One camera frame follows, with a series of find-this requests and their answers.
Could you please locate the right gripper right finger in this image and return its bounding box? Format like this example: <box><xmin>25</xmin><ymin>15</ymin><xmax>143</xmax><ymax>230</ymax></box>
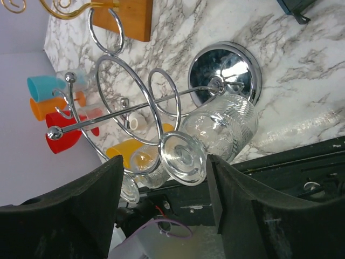
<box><xmin>206</xmin><ymin>155</ymin><xmax>344</xmax><ymax>258</ymax></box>

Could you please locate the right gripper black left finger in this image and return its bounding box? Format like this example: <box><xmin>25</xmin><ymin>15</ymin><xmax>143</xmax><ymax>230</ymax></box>
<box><xmin>1</xmin><ymin>155</ymin><xmax>124</xmax><ymax>258</ymax></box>

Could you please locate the yellow wine glass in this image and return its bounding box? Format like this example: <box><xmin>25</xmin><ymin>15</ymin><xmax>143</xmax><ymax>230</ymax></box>
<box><xmin>106</xmin><ymin>138</ymin><xmax>144</xmax><ymax>169</ymax></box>

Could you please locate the red wine glass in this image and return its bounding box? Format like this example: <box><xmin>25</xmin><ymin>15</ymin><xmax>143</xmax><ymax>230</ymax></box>
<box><xmin>45</xmin><ymin>130</ymin><xmax>81</xmax><ymax>154</ymax></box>
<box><xmin>45</xmin><ymin>112</ymin><xmax>100</xmax><ymax>137</ymax></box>

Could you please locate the orange wine glass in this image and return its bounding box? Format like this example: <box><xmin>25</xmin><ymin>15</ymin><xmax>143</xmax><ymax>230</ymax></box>
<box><xmin>30</xmin><ymin>91</ymin><xmax>86</xmax><ymax>121</ymax></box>

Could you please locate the clear wine glass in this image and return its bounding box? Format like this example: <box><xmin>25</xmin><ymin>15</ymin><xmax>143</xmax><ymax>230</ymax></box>
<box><xmin>77</xmin><ymin>105</ymin><xmax>106</xmax><ymax>131</ymax></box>
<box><xmin>56</xmin><ymin>69</ymin><xmax>95</xmax><ymax>92</ymax></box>

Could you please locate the blue wine glass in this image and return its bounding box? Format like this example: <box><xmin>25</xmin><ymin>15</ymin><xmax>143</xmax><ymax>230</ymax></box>
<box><xmin>26</xmin><ymin>76</ymin><xmax>66</xmax><ymax>103</ymax></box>

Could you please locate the white cylinder fitting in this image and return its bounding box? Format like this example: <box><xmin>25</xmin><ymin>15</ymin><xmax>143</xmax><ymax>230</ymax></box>
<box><xmin>128</xmin><ymin>112</ymin><xmax>147</xmax><ymax>131</ymax></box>

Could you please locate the chrome wire glass rack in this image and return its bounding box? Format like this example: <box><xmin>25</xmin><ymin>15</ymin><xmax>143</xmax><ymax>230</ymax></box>
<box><xmin>47</xmin><ymin>7</ymin><xmax>263</xmax><ymax>173</ymax></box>

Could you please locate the gold wire wine glass rack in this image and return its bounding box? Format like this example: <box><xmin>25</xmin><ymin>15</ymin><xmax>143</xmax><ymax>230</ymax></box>
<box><xmin>0</xmin><ymin>0</ymin><xmax>153</xmax><ymax>43</ymax></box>

